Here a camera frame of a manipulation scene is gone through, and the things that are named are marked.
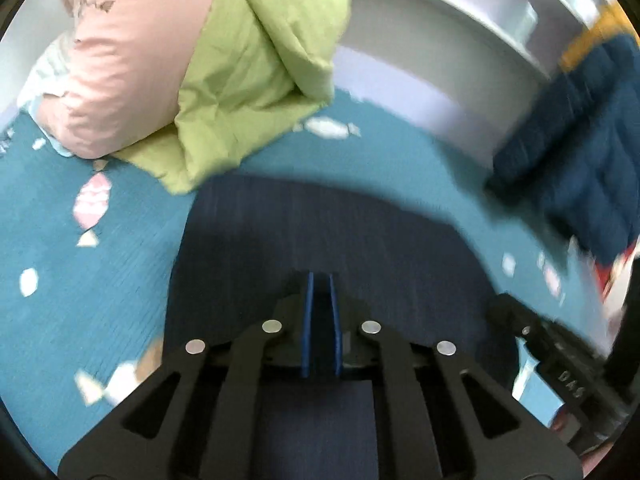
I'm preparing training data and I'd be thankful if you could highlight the dark navy denim garment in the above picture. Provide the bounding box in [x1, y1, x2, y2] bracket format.
[164, 174, 520, 479]

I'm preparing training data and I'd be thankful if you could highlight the red fabric at edge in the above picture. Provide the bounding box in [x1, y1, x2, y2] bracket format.
[596, 243, 639, 315]

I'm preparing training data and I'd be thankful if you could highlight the teal patterned bed sheet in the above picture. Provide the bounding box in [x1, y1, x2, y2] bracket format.
[1, 91, 610, 467]

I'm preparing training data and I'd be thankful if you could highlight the dark blue puffer jacket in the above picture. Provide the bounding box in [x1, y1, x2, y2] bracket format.
[486, 34, 639, 266]

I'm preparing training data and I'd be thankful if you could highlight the white bed headboard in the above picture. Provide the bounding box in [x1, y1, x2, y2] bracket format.
[335, 0, 613, 166]

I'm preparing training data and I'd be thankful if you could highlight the green quilt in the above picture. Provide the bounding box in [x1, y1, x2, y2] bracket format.
[115, 0, 352, 194]

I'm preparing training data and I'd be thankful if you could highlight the pink pillow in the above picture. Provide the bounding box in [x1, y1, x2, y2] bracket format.
[16, 0, 213, 159]

